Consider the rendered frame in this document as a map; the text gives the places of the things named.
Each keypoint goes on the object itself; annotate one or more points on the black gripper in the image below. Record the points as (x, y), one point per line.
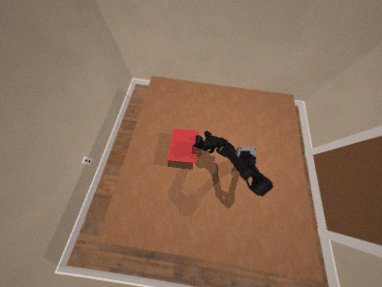
(199, 143)

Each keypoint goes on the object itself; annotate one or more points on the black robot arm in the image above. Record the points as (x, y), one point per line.
(260, 183)

